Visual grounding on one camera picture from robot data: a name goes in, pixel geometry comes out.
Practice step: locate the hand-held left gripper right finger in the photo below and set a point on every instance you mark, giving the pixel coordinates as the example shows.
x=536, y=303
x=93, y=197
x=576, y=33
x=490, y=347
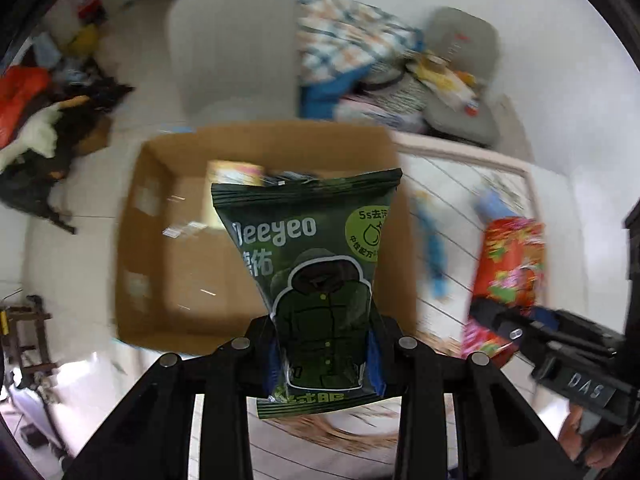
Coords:
x=374, y=360

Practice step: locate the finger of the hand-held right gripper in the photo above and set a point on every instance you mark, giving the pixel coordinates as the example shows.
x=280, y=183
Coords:
x=500, y=321

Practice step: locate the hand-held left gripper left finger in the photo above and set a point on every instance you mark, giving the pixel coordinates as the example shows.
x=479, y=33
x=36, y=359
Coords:
x=270, y=360

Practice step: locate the red floral packet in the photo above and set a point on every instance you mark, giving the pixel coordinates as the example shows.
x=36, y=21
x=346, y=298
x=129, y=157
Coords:
x=505, y=280

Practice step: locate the dark green wipes packet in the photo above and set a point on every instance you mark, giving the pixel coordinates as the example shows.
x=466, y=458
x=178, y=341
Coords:
x=320, y=280

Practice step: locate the brown cardboard box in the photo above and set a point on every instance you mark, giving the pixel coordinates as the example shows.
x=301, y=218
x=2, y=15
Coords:
x=200, y=240

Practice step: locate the person's right hand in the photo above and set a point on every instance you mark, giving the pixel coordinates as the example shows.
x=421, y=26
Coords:
x=587, y=435

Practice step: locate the blue striped packet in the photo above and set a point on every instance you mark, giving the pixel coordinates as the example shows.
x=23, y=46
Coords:
x=432, y=245

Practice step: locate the yellow packet in box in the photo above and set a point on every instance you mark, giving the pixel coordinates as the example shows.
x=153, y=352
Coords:
x=235, y=175

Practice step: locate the grey chair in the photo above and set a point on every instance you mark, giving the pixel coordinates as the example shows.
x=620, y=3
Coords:
x=465, y=80

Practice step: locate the black metal stand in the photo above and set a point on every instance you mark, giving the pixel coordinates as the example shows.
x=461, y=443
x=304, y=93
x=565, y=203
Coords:
x=25, y=335

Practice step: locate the clutter on grey chair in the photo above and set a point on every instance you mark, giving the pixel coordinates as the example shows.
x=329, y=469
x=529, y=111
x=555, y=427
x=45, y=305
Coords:
x=430, y=82

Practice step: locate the pile of dark clothes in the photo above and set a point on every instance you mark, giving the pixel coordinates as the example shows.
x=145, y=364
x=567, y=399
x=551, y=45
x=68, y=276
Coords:
x=65, y=135

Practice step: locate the white armchair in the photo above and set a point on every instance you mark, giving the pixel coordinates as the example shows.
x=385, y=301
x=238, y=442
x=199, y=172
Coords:
x=235, y=50

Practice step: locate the plaid blanket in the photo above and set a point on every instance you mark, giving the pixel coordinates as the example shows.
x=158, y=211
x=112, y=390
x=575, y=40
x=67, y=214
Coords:
x=350, y=30

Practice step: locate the white plush toy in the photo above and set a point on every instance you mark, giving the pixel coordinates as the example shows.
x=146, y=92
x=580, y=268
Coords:
x=30, y=135

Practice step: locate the red cloth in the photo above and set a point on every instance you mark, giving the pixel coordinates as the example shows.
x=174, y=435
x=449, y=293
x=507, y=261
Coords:
x=22, y=97

